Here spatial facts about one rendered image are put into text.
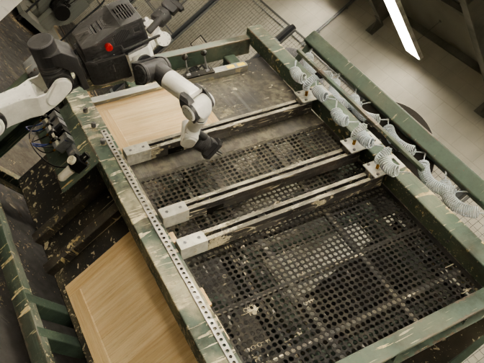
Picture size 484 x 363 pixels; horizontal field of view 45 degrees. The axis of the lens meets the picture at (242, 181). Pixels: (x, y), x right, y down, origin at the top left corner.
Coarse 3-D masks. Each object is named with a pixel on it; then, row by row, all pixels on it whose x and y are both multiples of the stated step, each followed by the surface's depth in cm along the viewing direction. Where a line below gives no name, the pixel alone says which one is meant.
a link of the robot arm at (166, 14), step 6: (168, 0) 301; (174, 0) 301; (162, 6) 298; (168, 6) 300; (174, 6) 300; (180, 6) 301; (162, 12) 298; (168, 12) 299; (174, 12) 301; (168, 18) 300
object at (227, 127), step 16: (304, 96) 316; (256, 112) 308; (272, 112) 309; (288, 112) 314; (304, 112) 321; (208, 128) 298; (224, 128) 298; (240, 128) 304; (144, 144) 284; (160, 144) 285; (176, 144) 288; (128, 160) 279; (144, 160) 285
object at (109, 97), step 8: (232, 64) 344; (216, 72) 337; (224, 72) 340; (232, 72) 343; (192, 80) 332; (200, 80) 335; (136, 88) 321; (144, 88) 321; (152, 88) 322; (160, 88) 324; (104, 96) 314; (112, 96) 314; (120, 96) 315; (128, 96) 317; (96, 104) 310
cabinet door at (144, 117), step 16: (144, 96) 320; (160, 96) 321; (112, 112) 308; (128, 112) 309; (144, 112) 310; (160, 112) 311; (176, 112) 312; (112, 128) 298; (128, 128) 300; (144, 128) 301; (160, 128) 302; (176, 128) 303; (128, 144) 291
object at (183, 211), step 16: (352, 144) 290; (320, 160) 287; (336, 160) 287; (352, 160) 294; (256, 176) 274; (272, 176) 275; (288, 176) 276; (304, 176) 283; (224, 192) 266; (240, 192) 266; (256, 192) 272; (160, 208) 255; (176, 208) 256; (192, 208) 256; (208, 208) 262; (176, 224) 258
